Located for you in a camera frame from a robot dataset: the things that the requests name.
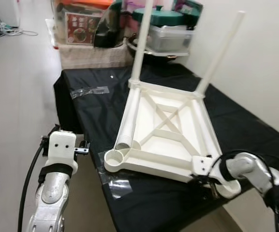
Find beige cloth covered shelf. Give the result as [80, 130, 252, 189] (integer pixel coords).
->
[57, 43, 135, 69]

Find black tablecloth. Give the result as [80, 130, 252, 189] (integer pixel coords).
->
[53, 62, 279, 232]

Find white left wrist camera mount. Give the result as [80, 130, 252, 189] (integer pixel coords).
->
[47, 130, 78, 167]

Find dark teal snack bag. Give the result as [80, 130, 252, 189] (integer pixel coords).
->
[173, 0, 204, 27]

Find white cabinet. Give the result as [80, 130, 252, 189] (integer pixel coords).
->
[0, 0, 21, 27]

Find clear plastic container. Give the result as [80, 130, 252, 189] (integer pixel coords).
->
[147, 24, 194, 53]

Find clear tape strip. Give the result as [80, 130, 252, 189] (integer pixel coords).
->
[70, 86, 110, 100]

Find green round pot lid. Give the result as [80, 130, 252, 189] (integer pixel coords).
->
[132, 7, 186, 27]

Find black bag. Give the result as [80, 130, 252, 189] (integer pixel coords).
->
[93, 0, 125, 49]

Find orange box lid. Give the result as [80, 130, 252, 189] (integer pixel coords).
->
[62, 0, 113, 10]

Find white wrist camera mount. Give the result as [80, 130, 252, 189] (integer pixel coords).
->
[47, 130, 78, 167]
[191, 155, 227, 187]

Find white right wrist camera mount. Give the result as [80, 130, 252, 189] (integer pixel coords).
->
[191, 155, 227, 187]

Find red printed carton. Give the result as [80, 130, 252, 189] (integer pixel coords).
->
[66, 12, 101, 45]

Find black wok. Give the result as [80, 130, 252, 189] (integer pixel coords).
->
[126, 36, 178, 61]

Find white plastic table top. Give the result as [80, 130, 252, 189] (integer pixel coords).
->
[103, 80, 243, 200]

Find white floor cables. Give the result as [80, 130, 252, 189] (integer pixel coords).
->
[0, 22, 39, 40]

